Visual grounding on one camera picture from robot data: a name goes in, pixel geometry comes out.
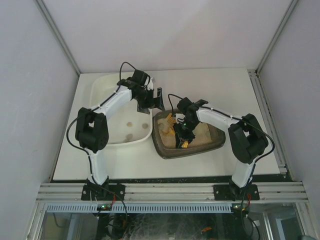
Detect yellow litter scoop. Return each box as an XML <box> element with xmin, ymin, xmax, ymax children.
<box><xmin>162</xmin><ymin>113</ymin><xmax>177</xmax><ymax>136</ymax></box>

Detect dark brown litter box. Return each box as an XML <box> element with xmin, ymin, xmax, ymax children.
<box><xmin>151</xmin><ymin>110</ymin><xmax>226</xmax><ymax>159</ymax></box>

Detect beige litter pellets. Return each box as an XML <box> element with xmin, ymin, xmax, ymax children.
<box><xmin>157</xmin><ymin>118</ymin><xmax>213</xmax><ymax>149</ymax></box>

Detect grey slotted cable duct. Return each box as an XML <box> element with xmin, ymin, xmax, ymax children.
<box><xmin>46</xmin><ymin>202</ymin><xmax>232</xmax><ymax>214</ymax></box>

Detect white plastic tub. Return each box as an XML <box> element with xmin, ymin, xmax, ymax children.
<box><xmin>89</xmin><ymin>73</ymin><xmax>153</xmax><ymax>147</ymax></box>

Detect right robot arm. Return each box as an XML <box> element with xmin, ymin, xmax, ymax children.
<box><xmin>173</xmin><ymin>97</ymin><xmax>273</xmax><ymax>199</ymax></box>

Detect aluminium mounting rail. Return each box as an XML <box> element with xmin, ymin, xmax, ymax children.
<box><xmin>36</xmin><ymin>182</ymin><xmax>308</xmax><ymax>203</ymax></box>

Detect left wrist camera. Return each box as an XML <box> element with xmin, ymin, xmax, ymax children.
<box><xmin>131</xmin><ymin>69</ymin><xmax>148</xmax><ymax>86</ymax></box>

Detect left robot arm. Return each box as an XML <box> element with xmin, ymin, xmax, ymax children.
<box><xmin>75</xmin><ymin>77</ymin><xmax>165</xmax><ymax>187</ymax></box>

